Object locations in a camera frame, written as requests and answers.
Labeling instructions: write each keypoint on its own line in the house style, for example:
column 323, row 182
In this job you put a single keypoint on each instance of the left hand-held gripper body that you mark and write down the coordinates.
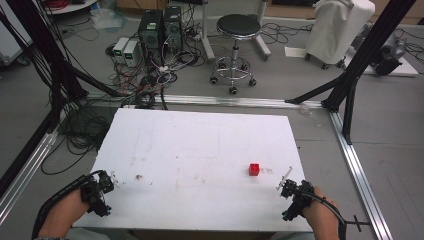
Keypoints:
column 96, row 196

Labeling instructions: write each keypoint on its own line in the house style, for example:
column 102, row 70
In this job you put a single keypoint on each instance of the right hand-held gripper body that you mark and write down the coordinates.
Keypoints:
column 298, row 200

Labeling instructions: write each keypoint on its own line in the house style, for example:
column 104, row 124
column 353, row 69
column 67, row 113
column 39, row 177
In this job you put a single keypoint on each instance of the red cube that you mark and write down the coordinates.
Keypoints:
column 254, row 169

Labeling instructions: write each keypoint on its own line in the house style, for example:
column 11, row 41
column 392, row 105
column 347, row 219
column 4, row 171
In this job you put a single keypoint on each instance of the person's left hand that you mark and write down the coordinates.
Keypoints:
column 61, row 213

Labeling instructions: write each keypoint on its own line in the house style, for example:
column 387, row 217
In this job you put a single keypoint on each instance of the computer towers on floor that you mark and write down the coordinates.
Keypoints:
column 156, row 78

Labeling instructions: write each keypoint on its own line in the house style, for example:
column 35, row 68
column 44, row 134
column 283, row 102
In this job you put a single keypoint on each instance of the white power supply box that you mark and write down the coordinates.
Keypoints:
column 120, row 48
column 130, row 53

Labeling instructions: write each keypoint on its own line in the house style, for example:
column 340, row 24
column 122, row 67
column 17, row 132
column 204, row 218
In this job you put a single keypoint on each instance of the white floor board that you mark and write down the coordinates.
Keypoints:
column 383, row 66

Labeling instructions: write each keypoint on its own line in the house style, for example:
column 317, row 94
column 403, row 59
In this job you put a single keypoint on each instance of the black computer tower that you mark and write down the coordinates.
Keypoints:
column 150, row 31
column 173, row 28

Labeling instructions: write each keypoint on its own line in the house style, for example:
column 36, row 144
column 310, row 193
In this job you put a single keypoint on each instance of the black round stool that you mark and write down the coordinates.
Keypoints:
column 237, row 30

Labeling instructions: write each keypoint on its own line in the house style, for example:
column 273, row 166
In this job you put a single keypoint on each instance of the white covered cart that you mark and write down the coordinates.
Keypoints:
column 336, row 30

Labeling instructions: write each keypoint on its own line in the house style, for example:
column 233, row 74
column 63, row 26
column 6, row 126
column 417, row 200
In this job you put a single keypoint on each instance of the black and grey machine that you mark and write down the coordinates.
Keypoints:
column 388, row 53

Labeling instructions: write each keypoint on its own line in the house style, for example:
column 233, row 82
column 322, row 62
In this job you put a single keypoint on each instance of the white round table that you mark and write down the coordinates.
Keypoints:
column 68, row 6

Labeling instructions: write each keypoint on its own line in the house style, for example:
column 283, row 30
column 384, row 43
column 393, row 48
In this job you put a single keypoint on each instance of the aluminium floor rail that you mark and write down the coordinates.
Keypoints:
column 358, row 173
column 26, row 173
column 233, row 101

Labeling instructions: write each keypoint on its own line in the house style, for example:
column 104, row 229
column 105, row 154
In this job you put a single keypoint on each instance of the black frame post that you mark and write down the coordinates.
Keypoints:
column 363, row 56
column 46, row 46

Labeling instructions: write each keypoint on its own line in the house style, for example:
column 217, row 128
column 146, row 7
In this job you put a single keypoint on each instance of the white table leg frame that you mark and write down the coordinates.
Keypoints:
column 233, row 26

